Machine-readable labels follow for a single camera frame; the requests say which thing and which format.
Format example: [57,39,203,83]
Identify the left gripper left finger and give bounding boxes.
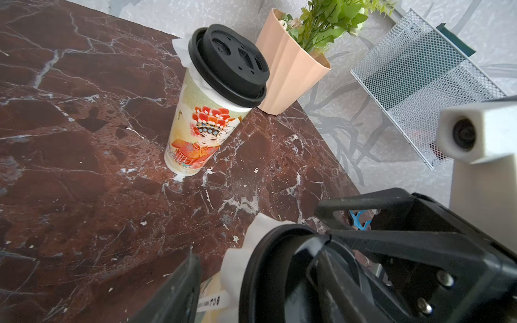
[129,253,201,323]

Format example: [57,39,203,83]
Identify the round leak-proof paper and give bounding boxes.
[217,213,294,322]
[172,37,212,90]

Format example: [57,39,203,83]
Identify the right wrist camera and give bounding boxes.
[436,96,516,252]

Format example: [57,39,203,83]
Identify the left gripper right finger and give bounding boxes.
[315,249,388,322]

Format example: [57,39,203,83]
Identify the dark green card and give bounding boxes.
[436,23,476,57]

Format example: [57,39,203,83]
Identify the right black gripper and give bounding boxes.
[315,188,516,322]

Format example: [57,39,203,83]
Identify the white wire mesh basket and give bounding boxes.
[351,9,506,170]

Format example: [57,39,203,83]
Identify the pink ribbed flower pot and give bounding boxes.
[256,8,331,116]

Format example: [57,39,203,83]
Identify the printed paper cup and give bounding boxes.
[164,67,251,176]
[195,272,231,323]

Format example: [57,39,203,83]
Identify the black cup lid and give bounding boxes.
[239,223,364,323]
[188,24,270,108]

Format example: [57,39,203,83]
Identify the green white artificial flowers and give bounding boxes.
[280,0,397,56]

